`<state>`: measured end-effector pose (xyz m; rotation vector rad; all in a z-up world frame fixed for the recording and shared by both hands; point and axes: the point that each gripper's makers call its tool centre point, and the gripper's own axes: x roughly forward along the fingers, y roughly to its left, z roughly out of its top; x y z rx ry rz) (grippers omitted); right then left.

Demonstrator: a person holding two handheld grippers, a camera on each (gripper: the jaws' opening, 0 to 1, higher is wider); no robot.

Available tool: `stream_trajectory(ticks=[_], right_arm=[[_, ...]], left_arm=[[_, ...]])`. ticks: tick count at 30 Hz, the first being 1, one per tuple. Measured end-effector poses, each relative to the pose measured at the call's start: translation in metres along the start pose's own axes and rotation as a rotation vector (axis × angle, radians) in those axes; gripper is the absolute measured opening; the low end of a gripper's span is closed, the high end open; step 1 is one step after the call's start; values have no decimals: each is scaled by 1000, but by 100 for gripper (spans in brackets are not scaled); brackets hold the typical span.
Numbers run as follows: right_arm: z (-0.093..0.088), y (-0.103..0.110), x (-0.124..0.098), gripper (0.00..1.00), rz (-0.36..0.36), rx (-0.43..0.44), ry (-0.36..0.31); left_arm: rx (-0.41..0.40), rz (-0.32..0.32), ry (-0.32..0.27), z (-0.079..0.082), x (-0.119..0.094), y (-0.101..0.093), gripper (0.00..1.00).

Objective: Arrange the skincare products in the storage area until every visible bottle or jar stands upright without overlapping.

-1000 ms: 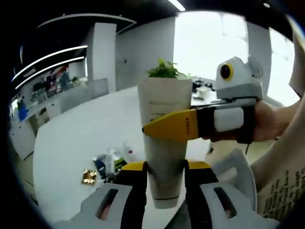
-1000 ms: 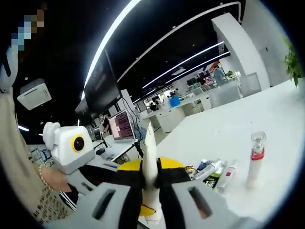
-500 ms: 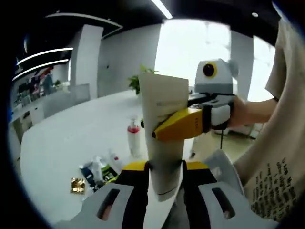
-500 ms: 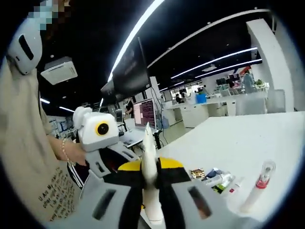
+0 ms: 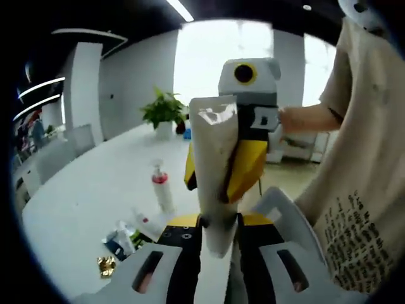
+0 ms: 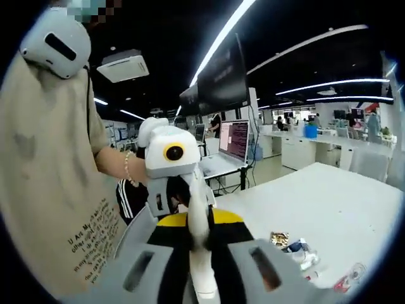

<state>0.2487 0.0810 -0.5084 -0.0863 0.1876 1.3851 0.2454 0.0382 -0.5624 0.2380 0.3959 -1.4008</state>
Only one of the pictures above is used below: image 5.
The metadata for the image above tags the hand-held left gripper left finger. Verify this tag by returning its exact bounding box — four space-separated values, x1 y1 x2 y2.
74 213 203 304

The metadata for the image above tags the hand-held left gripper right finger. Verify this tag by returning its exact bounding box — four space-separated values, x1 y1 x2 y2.
230 212 365 304

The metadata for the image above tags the white skincare tube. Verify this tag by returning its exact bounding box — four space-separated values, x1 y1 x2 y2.
189 96 239 260

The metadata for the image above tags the red collared white pump bottle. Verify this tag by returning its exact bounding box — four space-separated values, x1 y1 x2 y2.
151 158 177 213

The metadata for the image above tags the gold foil skincare sachet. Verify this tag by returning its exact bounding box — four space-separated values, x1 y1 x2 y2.
97 255 117 279

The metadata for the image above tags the small white pump bottle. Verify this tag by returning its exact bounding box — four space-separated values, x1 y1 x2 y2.
130 207 166 238
103 220 137 262

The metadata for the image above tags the person's right hand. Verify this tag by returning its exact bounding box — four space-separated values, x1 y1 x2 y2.
277 106 302 134

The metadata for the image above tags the grey office chair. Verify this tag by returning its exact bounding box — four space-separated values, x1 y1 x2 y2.
251 186 330 277

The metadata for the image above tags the green potted plant white pot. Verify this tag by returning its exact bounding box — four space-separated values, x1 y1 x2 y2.
140 85 188 141

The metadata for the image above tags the person's beige printed shirt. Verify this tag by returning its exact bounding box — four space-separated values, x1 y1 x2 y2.
294 15 398 296

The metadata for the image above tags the white worn device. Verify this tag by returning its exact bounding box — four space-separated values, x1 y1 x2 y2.
337 0 386 32

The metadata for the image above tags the ceiling light strip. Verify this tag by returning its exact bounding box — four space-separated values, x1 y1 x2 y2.
12 94 61 122
17 77 66 99

